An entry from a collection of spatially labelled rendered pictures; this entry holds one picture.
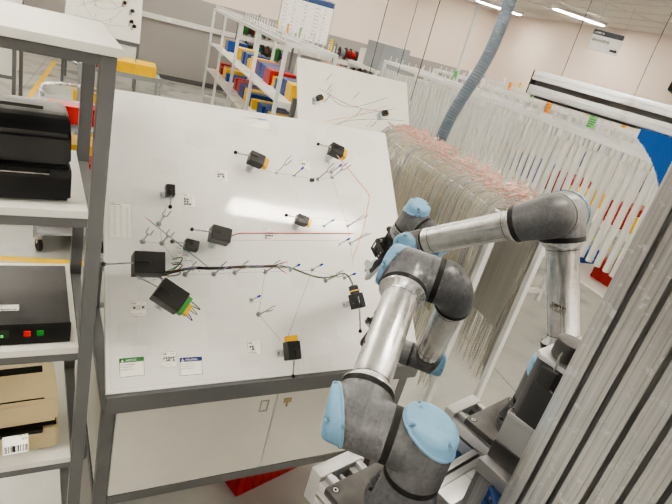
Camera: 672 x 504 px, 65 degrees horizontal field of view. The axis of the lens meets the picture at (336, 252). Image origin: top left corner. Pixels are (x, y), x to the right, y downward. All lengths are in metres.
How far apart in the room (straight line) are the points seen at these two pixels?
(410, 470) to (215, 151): 1.37
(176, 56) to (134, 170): 10.90
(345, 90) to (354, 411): 4.45
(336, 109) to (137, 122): 3.31
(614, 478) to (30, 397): 1.51
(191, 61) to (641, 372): 12.26
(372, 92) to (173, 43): 7.88
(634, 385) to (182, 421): 1.41
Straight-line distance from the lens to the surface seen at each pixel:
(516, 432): 1.23
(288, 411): 2.09
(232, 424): 2.03
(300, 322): 1.97
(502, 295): 2.94
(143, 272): 1.68
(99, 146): 1.37
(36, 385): 1.85
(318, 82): 5.19
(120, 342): 1.78
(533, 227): 1.38
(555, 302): 1.53
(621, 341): 0.99
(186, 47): 12.77
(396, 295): 1.23
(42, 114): 1.49
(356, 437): 1.05
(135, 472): 2.06
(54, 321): 1.61
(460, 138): 6.05
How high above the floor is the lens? 2.01
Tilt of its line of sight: 23 degrees down
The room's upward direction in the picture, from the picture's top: 15 degrees clockwise
